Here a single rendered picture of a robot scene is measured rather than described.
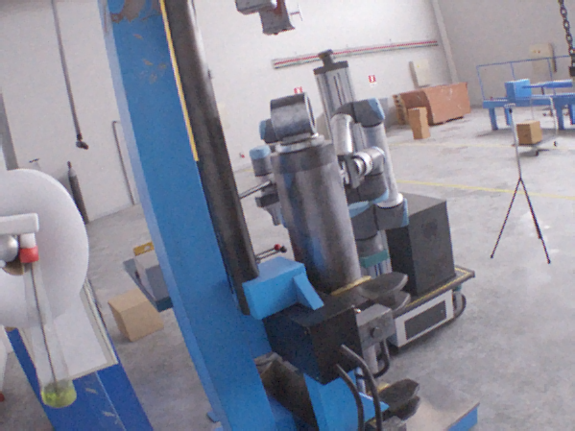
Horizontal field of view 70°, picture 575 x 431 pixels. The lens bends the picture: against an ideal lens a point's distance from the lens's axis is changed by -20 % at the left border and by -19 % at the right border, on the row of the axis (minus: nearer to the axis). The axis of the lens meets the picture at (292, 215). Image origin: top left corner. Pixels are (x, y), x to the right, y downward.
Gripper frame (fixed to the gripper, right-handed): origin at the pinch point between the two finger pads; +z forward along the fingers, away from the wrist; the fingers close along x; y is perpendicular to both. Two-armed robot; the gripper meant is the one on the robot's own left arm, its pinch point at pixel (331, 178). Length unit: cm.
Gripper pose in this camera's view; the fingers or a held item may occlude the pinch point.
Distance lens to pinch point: 175.7
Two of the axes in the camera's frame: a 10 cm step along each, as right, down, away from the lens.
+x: 2.3, 9.4, 2.4
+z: -6.1, 3.3, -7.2
